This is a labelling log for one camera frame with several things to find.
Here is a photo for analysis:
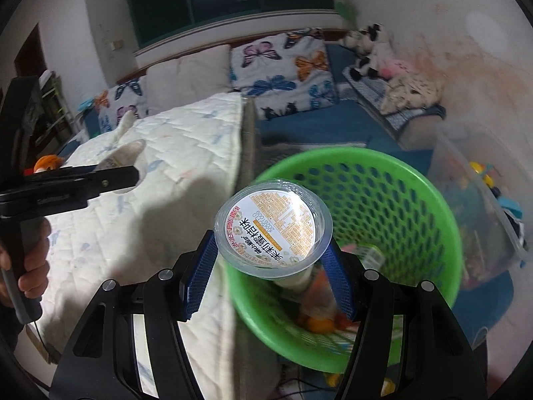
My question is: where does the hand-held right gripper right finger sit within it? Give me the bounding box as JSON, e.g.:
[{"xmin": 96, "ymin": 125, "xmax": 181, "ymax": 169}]
[{"xmin": 320, "ymin": 242, "xmax": 488, "ymax": 400}]

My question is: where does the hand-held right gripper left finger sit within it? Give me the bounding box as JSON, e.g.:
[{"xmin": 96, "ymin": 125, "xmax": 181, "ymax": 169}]
[{"xmin": 49, "ymin": 229, "xmax": 219, "ymax": 400}]

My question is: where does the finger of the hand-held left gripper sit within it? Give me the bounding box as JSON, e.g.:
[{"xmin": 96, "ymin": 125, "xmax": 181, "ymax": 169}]
[{"xmin": 25, "ymin": 166, "xmax": 140, "ymax": 201}]

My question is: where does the green plastic basket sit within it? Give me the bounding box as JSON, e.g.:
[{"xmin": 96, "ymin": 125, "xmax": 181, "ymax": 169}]
[{"xmin": 227, "ymin": 148, "xmax": 464, "ymax": 373}]

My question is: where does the clear plastic cup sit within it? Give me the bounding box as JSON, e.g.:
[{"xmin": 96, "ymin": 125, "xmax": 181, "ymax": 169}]
[{"xmin": 214, "ymin": 178, "xmax": 334, "ymax": 296}]

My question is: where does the person's left hand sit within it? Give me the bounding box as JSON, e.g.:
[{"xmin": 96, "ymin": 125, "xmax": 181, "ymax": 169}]
[{"xmin": 0, "ymin": 219, "xmax": 51, "ymax": 307}]

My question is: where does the orange toy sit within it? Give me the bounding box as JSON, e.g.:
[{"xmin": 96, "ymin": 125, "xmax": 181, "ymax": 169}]
[{"xmin": 33, "ymin": 155, "xmax": 63, "ymax": 174}]

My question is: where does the dark wooden door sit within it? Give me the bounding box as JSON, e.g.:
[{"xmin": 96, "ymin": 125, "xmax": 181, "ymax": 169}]
[{"xmin": 14, "ymin": 23, "xmax": 57, "ymax": 92}]

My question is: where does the small butterfly print pillow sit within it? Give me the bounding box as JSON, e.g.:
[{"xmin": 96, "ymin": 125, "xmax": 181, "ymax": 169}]
[{"xmin": 94, "ymin": 76, "xmax": 148, "ymax": 136}]

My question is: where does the white pillow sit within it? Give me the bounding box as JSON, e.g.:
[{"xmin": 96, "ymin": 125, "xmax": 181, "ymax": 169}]
[{"xmin": 146, "ymin": 44, "xmax": 232, "ymax": 115}]

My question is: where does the clear plastic storage box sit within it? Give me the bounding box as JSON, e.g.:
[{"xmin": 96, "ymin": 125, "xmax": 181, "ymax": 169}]
[{"xmin": 433, "ymin": 123, "xmax": 531, "ymax": 292}]

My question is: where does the yellow toy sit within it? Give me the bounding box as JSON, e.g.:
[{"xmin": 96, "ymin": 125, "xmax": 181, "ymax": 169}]
[{"xmin": 468, "ymin": 160, "xmax": 496, "ymax": 188}]

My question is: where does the light blue toy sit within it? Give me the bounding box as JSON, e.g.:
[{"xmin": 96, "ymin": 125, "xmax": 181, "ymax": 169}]
[{"xmin": 497, "ymin": 196, "xmax": 523, "ymax": 219}]

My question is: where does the large butterfly print pillow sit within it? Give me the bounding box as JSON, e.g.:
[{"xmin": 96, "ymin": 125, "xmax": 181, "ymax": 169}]
[{"xmin": 229, "ymin": 28, "xmax": 338, "ymax": 119}]

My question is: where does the dark window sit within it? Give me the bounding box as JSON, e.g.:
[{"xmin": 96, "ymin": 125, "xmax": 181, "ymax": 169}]
[{"xmin": 123, "ymin": 0, "xmax": 338, "ymax": 51}]

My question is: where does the beige patterned cloth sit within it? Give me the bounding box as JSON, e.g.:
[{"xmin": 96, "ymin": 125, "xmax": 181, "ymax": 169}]
[{"xmin": 379, "ymin": 71, "xmax": 444, "ymax": 114}]

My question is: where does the pink plush toy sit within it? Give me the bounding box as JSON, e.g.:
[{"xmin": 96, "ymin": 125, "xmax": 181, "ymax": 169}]
[{"xmin": 383, "ymin": 57, "xmax": 413, "ymax": 79}]

